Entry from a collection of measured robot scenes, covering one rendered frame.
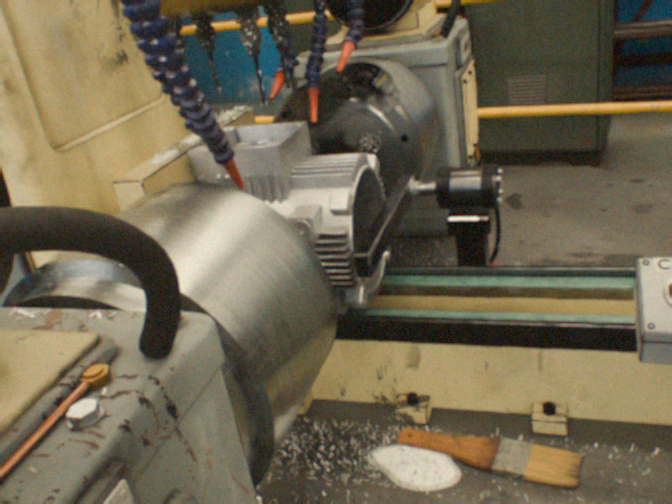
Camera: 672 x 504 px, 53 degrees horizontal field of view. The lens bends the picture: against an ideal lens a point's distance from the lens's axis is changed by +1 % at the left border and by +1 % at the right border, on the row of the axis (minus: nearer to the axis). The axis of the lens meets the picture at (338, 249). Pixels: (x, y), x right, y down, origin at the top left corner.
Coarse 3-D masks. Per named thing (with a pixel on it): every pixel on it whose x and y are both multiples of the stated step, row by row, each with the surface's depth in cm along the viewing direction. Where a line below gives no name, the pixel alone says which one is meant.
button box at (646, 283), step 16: (640, 272) 53; (656, 272) 53; (640, 288) 53; (656, 288) 52; (640, 304) 52; (656, 304) 51; (640, 320) 52; (656, 320) 51; (640, 336) 51; (656, 336) 50; (640, 352) 53; (656, 352) 52
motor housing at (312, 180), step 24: (312, 168) 80; (336, 168) 79; (360, 168) 81; (312, 192) 79; (360, 192) 90; (288, 216) 79; (336, 216) 77; (360, 216) 92; (336, 240) 76; (360, 240) 92; (336, 264) 76; (336, 288) 79
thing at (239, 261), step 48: (192, 192) 60; (240, 192) 61; (192, 240) 53; (240, 240) 55; (288, 240) 59; (48, 288) 49; (96, 288) 48; (192, 288) 48; (240, 288) 52; (288, 288) 56; (240, 336) 49; (288, 336) 54; (240, 384) 49; (288, 384) 53; (240, 432) 48
